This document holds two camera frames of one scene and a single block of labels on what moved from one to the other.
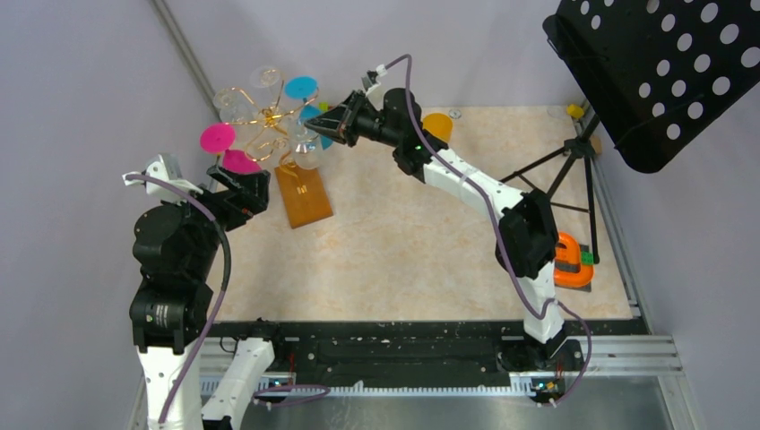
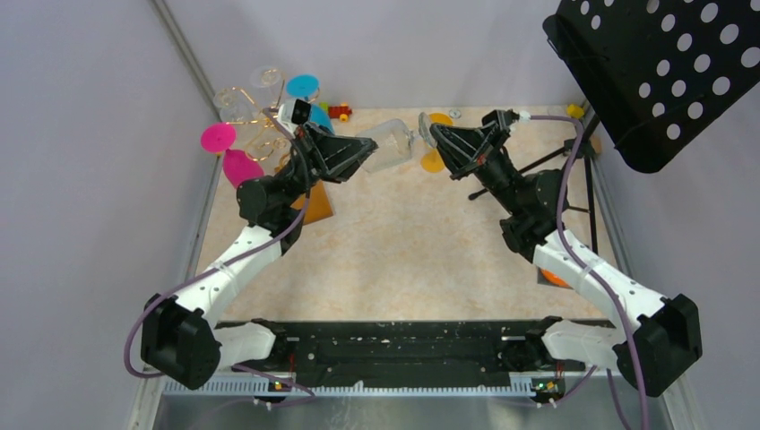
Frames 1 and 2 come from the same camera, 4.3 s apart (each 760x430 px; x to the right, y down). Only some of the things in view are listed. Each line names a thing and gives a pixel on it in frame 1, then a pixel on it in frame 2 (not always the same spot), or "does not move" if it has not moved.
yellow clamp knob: (574, 111) does not move
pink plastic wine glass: (217, 138) does not move
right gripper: (336, 123) to (467, 151)
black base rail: (401, 347) does not move
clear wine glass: (235, 106) does not move
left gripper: (238, 205) to (326, 155)
